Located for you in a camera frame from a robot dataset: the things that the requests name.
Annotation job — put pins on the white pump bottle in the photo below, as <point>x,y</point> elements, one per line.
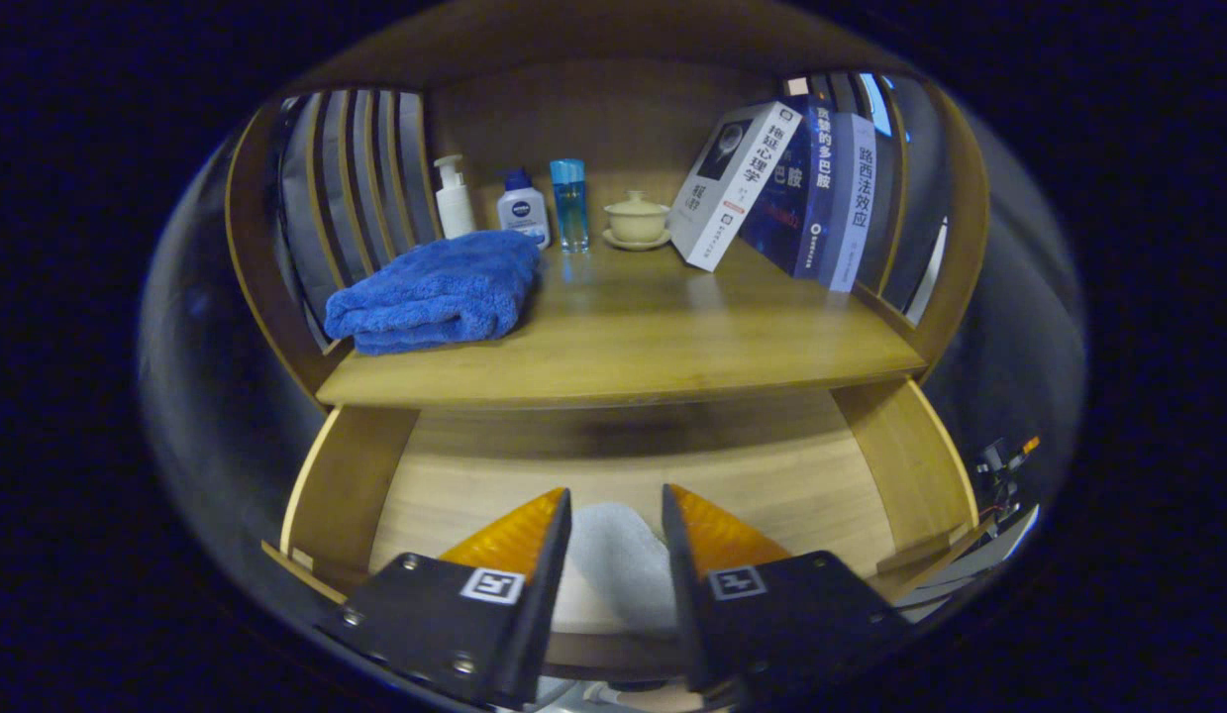
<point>457,213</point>

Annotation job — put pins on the dark blue book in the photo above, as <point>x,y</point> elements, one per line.
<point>811,198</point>

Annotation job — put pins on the black device with orange part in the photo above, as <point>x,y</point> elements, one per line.
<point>999,465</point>

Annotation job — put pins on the wooden drawer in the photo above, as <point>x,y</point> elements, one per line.
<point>771,485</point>

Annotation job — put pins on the wooden countertop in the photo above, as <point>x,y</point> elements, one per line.
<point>672,337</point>

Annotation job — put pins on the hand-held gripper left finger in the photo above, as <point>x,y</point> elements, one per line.
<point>546,594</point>

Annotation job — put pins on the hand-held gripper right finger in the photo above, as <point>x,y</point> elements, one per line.
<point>677,594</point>

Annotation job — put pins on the beige lidded teacup with saucer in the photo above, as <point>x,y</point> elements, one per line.
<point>637,223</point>

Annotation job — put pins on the clear blue bottle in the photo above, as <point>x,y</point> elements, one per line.
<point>570,213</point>

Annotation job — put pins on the black backdrop cloth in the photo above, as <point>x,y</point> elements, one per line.
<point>1009,327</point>

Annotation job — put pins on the white book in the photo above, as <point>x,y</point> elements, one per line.
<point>722,198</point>

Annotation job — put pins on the pale blue book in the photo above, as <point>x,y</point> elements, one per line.
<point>856,208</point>

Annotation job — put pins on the blue folded towel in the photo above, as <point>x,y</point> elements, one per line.
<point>435,292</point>

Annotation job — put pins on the white bottle with blue cap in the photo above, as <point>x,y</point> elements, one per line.
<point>523,213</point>

